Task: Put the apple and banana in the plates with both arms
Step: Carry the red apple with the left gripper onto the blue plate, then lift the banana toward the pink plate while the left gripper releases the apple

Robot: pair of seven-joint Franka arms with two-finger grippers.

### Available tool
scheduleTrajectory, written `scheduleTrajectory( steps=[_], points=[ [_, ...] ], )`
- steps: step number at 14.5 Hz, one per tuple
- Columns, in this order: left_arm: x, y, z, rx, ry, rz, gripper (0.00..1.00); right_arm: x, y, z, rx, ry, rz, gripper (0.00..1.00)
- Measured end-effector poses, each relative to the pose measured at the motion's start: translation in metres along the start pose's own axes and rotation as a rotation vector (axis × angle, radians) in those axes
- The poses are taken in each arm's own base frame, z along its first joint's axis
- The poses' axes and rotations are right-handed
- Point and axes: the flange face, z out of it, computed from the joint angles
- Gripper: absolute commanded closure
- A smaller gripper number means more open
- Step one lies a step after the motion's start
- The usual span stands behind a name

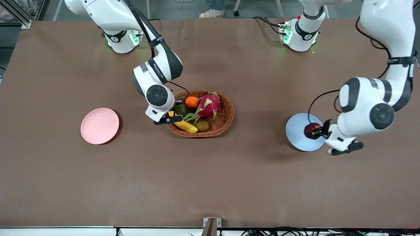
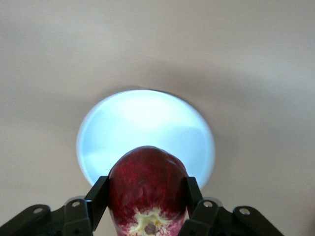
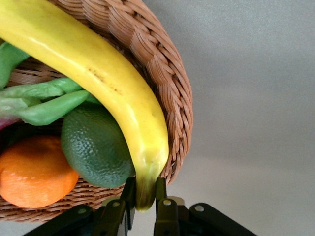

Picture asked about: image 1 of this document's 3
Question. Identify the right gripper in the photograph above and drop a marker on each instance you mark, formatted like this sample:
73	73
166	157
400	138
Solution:
173	108

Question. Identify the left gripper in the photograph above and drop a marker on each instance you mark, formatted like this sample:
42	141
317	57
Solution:
325	127

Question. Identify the dark red apple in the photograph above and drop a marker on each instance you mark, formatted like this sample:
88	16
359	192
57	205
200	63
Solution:
311	127

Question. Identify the yellow banana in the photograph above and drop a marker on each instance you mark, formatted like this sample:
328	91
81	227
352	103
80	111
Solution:
187	126

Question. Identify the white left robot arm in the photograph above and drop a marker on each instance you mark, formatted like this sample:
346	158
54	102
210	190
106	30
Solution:
364	108

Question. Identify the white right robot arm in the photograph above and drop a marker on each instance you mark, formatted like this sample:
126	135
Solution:
108	13

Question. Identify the dark green avocado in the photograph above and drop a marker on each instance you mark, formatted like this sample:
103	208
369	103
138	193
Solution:
181	110

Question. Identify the orange fruit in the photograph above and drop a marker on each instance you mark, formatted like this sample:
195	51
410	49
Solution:
191	102

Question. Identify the light blue plate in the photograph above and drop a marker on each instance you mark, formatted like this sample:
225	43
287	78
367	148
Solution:
295	132

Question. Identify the pink dragon fruit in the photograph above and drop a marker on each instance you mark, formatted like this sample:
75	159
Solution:
209	105

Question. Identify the brown kiwi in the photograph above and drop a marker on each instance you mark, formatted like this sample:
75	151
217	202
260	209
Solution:
202	126

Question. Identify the brown wicker basket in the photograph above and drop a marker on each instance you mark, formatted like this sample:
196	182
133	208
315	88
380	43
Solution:
226	111

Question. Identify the pink plate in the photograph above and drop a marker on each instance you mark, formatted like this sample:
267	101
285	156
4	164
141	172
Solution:
99	126

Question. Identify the white sneaker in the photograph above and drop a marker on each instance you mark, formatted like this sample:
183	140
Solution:
211	13

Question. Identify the blue jeans leg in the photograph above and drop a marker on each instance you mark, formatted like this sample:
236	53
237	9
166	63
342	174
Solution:
215	4

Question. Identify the grey chair leg with caster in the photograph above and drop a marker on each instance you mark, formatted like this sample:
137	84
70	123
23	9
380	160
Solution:
236	8

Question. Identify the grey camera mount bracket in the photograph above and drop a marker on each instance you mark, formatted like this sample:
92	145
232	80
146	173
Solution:
211	226

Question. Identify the white table edge rail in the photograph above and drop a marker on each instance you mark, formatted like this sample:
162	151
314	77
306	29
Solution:
59	231

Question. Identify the aluminium frame profile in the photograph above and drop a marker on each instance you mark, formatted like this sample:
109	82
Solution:
18	14

